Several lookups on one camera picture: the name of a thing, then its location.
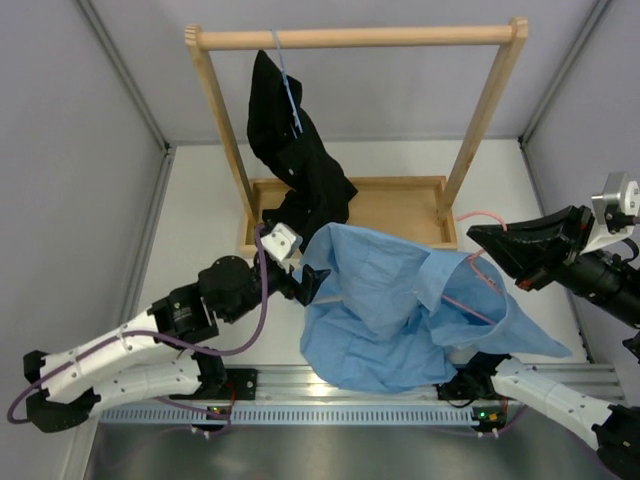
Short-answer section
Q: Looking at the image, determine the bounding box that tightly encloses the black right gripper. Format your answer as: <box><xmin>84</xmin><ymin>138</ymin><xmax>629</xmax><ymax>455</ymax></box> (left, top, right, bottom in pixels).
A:
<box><xmin>467</xmin><ymin>205</ymin><xmax>640</xmax><ymax>330</ymax></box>

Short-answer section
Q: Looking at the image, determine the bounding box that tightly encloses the pink plastic hanger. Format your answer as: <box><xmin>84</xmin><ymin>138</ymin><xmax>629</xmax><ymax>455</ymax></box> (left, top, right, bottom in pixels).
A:
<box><xmin>319</xmin><ymin>209</ymin><xmax>509</xmax><ymax>329</ymax></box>

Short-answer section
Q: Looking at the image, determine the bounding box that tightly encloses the light blue shirt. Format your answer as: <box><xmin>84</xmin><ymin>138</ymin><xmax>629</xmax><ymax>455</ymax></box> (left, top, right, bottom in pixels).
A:
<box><xmin>299</xmin><ymin>223</ymin><xmax>571</xmax><ymax>394</ymax></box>

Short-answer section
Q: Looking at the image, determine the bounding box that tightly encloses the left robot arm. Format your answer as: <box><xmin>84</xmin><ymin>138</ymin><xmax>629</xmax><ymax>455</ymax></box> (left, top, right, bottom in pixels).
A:
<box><xmin>23</xmin><ymin>256</ymin><xmax>330</xmax><ymax>433</ymax></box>

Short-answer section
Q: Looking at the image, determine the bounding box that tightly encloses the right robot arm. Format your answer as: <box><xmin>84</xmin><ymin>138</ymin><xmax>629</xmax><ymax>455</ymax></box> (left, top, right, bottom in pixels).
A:
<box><xmin>459</xmin><ymin>206</ymin><xmax>639</xmax><ymax>479</ymax></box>

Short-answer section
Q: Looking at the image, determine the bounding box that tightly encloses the black shirt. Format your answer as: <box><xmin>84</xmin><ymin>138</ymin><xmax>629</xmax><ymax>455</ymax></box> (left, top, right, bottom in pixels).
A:
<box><xmin>247</xmin><ymin>50</ymin><xmax>358</xmax><ymax>249</ymax></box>

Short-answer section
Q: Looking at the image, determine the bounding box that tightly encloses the blue plastic hanger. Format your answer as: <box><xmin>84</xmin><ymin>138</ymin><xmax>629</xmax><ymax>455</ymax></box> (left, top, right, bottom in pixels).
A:
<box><xmin>271</xmin><ymin>29</ymin><xmax>303</xmax><ymax>139</ymax></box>

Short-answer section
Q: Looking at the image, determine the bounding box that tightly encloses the wooden clothes rack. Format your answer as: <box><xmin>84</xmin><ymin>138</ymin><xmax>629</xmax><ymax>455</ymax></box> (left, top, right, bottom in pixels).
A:
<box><xmin>184</xmin><ymin>17</ymin><xmax>529</xmax><ymax>258</ymax></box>

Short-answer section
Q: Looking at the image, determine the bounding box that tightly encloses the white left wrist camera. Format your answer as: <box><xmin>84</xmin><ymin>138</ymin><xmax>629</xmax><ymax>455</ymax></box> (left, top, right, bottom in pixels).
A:
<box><xmin>260</xmin><ymin>222</ymin><xmax>303</xmax><ymax>270</ymax></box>

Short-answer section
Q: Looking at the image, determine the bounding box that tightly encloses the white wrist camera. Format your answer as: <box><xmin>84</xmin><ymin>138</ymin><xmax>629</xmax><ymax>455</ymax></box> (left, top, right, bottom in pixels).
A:
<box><xmin>583</xmin><ymin>172</ymin><xmax>639</xmax><ymax>254</ymax></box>
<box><xmin>260</xmin><ymin>222</ymin><xmax>303</xmax><ymax>270</ymax></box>

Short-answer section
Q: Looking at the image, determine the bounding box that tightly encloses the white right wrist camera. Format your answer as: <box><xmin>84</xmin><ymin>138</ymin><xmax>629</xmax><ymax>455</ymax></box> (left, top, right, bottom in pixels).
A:
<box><xmin>583</xmin><ymin>172</ymin><xmax>639</xmax><ymax>254</ymax></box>

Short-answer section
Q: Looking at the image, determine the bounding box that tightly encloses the aluminium mounting rail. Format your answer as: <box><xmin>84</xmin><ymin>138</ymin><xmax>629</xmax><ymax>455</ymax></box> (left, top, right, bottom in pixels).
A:
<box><xmin>79</xmin><ymin>363</ymin><xmax>621</xmax><ymax>404</ymax></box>

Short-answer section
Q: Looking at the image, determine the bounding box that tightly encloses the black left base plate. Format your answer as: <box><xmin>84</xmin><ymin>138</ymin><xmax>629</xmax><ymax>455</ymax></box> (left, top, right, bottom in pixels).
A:
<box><xmin>198</xmin><ymin>368</ymin><xmax>258</xmax><ymax>401</ymax></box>

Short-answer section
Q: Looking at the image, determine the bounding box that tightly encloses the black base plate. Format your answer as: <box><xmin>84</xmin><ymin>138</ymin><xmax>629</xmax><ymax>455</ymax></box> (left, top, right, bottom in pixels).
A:
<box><xmin>436</xmin><ymin>368</ymin><xmax>495</xmax><ymax>406</ymax></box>
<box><xmin>198</xmin><ymin>368</ymin><xmax>258</xmax><ymax>401</ymax></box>

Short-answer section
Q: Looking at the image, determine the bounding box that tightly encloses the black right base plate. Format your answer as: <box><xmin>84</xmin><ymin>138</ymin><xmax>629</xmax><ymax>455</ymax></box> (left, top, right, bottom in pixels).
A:
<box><xmin>436</xmin><ymin>368</ymin><xmax>495</xmax><ymax>406</ymax></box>

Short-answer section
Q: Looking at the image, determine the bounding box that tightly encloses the grey slotted cable duct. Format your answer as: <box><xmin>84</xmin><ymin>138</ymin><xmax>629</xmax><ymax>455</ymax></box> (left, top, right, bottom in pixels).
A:
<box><xmin>100</xmin><ymin>403</ymin><xmax>502</xmax><ymax>427</ymax></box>

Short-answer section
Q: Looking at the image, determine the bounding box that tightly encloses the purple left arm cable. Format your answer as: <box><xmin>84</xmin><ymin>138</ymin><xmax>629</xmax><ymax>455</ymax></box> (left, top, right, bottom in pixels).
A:
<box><xmin>6</xmin><ymin>224</ymin><xmax>271</xmax><ymax>425</ymax></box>

